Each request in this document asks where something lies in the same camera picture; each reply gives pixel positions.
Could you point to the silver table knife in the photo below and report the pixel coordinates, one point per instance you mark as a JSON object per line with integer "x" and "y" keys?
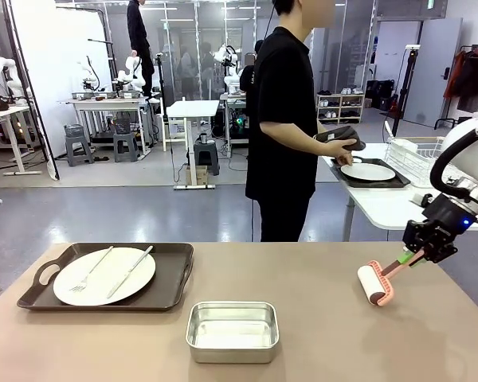
{"x": 129, "y": 272}

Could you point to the person in black t-shirt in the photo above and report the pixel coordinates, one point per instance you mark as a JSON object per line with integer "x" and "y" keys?
{"x": 283, "y": 99}

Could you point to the pink lint roller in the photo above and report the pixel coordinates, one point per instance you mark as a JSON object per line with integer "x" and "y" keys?
{"x": 368, "y": 280}

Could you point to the dark grey cloth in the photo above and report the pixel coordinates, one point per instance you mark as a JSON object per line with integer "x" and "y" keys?
{"x": 338, "y": 133}

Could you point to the black tripod stand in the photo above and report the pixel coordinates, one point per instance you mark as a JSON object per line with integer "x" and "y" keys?
{"x": 411, "y": 67}

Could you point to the black coat rack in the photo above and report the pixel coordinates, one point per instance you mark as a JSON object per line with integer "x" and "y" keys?
{"x": 442, "y": 119}

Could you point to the white backdrop screen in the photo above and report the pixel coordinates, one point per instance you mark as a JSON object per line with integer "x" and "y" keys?
{"x": 56, "y": 59}

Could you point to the black camera stand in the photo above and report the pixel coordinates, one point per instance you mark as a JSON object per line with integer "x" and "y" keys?
{"x": 161, "y": 99}

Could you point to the person's right forearm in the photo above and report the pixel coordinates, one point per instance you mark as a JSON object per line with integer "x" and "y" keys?
{"x": 295, "y": 139}

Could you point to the wooden shoe rack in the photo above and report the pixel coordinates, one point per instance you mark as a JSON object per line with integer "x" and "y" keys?
{"x": 339, "y": 106}

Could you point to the white workbench table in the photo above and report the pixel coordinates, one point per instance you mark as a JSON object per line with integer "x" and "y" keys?
{"x": 103, "y": 104}
{"x": 0, "y": 113}

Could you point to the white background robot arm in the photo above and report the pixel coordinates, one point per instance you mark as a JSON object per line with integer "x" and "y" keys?
{"x": 122, "y": 76}
{"x": 11, "y": 81}
{"x": 82, "y": 63}
{"x": 227, "y": 53}

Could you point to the dark brown serving tray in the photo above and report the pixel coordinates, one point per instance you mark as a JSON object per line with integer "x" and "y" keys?
{"x": 171, "y": 278}

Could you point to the black jacket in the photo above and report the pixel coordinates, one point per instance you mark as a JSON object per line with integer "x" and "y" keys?
{"x": 476, "y": 83}

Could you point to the white standing desk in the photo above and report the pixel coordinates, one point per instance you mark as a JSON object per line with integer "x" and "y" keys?
{"x": 193, "y": 107}

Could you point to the grey plastic stool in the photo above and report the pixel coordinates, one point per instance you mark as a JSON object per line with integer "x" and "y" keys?
{"x": 207, "y": 153}
{"x": 79, "y": 151}
{"x": 125, "y": 149}

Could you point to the rectangular metal container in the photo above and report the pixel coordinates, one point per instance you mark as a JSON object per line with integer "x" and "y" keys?
{"x": 231, "y": 354}

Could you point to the standing person in black clothes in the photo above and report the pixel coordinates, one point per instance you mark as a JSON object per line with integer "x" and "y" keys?
{"x": 141, "y": 40}

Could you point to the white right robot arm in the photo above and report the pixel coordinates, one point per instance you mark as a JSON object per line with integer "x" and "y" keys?
{"x": 468, "y": 125}

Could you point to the silver fork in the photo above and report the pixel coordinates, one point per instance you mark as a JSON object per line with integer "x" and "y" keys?
{"x": 95, "y": 267}

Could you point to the black bags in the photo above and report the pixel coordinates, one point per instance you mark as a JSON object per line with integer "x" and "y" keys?
{"x": 380, "y": 93}

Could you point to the white side table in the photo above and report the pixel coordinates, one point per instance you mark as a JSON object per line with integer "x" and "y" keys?
{"x": 382, "y": 207}

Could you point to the person's right hand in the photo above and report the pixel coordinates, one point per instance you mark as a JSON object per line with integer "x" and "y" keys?
{"x": 338, "y": 148}

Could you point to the grey door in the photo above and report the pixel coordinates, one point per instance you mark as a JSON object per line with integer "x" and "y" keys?
{"x": 434, "y": 71}

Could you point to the white round plate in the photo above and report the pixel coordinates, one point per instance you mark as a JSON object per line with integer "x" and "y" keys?
{"x": 99, "y": 288}
{"x": 368, "y": 172}

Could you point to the background person in black shirt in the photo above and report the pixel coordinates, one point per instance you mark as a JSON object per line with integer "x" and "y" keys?
{"x": 249, "y": 79}

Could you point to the black serving tray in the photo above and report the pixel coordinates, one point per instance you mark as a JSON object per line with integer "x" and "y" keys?
{"x": 398, "y": 181}

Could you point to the orange jacket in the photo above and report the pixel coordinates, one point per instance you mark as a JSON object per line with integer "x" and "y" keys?
{"x": 454, "y": 75}

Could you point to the cardboard box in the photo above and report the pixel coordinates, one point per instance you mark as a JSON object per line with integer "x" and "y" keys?
{"x": 199, "y": 175}

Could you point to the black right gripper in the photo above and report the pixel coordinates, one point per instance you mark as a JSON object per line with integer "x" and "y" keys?
{"x": 450, "y": 219}

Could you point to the person's left hand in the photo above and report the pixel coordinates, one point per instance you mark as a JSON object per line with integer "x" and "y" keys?
{"x": 345, "y": 160}

